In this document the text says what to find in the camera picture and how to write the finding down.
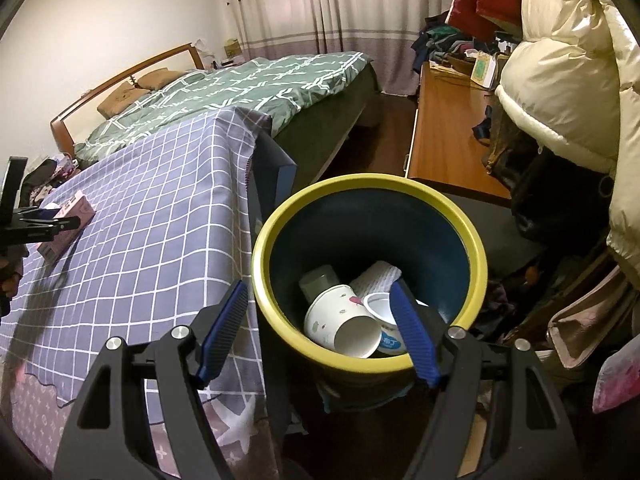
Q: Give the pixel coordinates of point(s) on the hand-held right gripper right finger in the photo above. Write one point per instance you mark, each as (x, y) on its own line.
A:
(412, 330)

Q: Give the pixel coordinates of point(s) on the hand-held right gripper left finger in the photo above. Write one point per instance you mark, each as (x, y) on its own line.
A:
(222, 330)

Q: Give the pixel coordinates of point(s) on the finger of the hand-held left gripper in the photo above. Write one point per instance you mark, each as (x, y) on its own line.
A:
(15, 185)
(45, 226)

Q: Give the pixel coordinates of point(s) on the pink box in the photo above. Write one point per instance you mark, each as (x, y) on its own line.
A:
(75, 212)

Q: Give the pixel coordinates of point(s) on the white plastic pudding cup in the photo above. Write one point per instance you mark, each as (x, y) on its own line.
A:
(378, 310)

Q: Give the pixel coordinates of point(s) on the white textured paper towel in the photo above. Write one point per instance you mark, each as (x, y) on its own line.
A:
(375, 275)

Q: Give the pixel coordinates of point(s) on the white paper cup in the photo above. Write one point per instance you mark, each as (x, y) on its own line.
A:
(325, 315)

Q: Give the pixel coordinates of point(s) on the clear plastic cup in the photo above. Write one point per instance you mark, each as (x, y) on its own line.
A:
(317, 280)

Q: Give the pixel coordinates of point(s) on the yellow-rimmed dark blue trash bin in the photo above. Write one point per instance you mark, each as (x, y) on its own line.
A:
(370, 181)

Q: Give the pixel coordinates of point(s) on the dark clothing pile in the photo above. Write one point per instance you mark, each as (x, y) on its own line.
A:
(45, 175)

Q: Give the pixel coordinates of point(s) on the dark crumpled clothes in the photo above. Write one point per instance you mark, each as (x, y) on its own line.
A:
(497, 310)

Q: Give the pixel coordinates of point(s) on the purple checked tablecloth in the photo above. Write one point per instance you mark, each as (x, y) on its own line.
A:
(150, 210)

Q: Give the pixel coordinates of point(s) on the grey cabinet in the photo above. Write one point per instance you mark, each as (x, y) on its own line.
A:
(495, 230)

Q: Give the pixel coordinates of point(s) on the brown pillow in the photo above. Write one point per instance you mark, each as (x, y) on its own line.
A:
(120, 99)
(160, 77)

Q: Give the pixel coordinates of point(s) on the wooden bed headboard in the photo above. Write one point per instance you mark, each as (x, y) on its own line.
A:
(125, 67)

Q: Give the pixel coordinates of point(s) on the black bag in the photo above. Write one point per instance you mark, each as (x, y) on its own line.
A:
(550, 190)

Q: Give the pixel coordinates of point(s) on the wooden desk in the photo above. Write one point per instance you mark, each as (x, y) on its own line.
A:
(445, 130)

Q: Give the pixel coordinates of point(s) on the pink floral bag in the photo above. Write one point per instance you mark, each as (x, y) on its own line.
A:
(617, 382)

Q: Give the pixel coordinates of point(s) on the dark green bed base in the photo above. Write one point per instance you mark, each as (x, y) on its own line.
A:
(325, 130)

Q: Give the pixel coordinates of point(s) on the bed with green duvet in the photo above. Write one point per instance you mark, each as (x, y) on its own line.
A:
(260, 85)

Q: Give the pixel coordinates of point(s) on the small cardboard box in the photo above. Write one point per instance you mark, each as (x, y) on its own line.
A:
(232, 49)

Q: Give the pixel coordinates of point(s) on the white green printed box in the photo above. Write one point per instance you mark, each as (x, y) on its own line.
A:
(483, 67)

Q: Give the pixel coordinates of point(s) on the cream puffer jacket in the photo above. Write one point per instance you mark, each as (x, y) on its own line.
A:
(565, 85)

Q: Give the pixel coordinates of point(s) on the pile of mixed clothes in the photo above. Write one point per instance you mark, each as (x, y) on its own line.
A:
(445, 40)

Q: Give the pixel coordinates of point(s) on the beige and purple curtain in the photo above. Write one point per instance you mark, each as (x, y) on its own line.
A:
(350, 10)

